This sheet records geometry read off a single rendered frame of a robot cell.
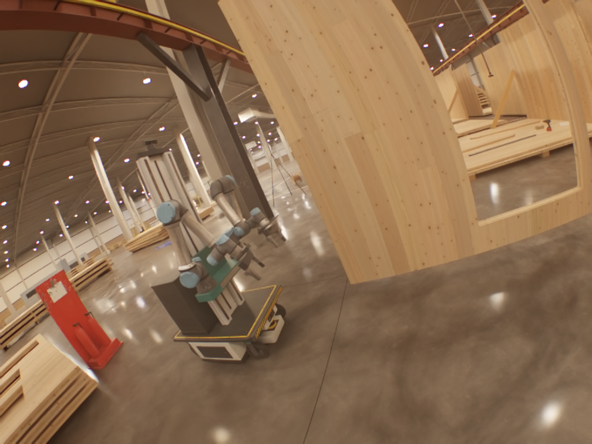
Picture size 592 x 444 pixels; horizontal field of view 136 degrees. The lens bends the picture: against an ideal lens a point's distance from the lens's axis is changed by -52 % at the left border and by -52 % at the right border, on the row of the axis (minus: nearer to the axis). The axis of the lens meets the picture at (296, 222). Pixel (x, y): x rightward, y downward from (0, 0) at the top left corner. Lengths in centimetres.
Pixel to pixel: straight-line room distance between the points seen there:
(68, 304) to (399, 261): 419
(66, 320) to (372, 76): 444
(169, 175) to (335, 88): 140
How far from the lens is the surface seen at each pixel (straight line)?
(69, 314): 414
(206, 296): 170
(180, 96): 705
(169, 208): 144
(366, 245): 202
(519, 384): 150
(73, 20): 531
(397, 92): 177
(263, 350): 196
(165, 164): 205
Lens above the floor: 129
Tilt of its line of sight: 14 degrees down
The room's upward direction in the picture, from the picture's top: 23 degrees counter-clockwise
